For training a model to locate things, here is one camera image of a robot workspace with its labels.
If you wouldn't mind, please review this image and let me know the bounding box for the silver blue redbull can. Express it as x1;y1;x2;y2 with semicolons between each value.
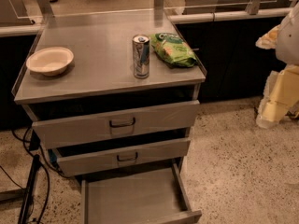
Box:
132;35;150;78

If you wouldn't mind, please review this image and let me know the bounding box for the steel drawer cabinet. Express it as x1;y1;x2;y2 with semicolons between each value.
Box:
11;8;207;177

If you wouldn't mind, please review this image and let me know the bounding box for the green chip bag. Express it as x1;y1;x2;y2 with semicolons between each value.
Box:
149;33;197;68

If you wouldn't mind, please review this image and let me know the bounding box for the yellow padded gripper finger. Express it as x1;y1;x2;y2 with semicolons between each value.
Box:
256;64;299;128
255;25;279;49

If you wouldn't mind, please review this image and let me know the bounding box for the white paper bowl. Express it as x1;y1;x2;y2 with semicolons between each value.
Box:
26;47;74;77

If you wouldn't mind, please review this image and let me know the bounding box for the bottom steel drawer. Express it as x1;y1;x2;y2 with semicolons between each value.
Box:
81;160;202;224

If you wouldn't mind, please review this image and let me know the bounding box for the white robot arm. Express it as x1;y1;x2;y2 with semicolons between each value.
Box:
256;4;299;128

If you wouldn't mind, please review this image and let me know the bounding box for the black floor cable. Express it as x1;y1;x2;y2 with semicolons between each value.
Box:
0;126;68;224

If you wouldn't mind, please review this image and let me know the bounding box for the black metal stand leg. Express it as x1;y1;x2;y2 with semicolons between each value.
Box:
18;155;40;224

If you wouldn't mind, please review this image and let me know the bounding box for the top steel drawer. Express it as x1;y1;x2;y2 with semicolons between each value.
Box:
33;100;199;148

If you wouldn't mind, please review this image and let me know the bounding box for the steel drawer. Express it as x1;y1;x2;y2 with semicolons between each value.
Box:
58;138;191;176
33;100;199;148
81;160;202;224

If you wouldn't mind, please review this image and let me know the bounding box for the middle steel drawer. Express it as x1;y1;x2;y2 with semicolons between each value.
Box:
58;138;191;176

